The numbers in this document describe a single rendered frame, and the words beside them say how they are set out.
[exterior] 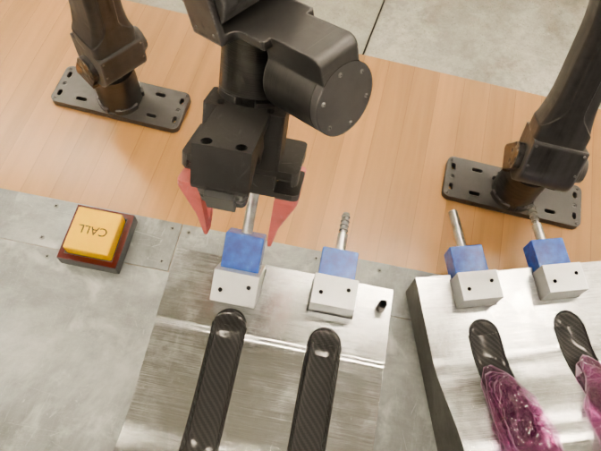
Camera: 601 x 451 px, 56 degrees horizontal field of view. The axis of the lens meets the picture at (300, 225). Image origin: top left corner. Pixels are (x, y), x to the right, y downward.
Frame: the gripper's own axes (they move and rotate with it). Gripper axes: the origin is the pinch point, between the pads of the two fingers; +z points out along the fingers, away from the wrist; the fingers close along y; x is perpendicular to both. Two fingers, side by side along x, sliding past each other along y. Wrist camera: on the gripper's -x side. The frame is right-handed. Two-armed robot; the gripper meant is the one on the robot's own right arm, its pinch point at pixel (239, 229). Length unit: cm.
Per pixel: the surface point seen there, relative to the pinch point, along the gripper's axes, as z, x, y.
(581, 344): 13.2, 8.6, 41.6
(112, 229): 12.7, 12.1, -18.5
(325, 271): 8.2, 6.5, 9.3
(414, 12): 16, 176, 27
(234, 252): 6.0, 3.8, -0.9
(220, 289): 9.6, 1.6, -1.7
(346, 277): 8.4, 6.3, 11.8
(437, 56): 25, 159, 37
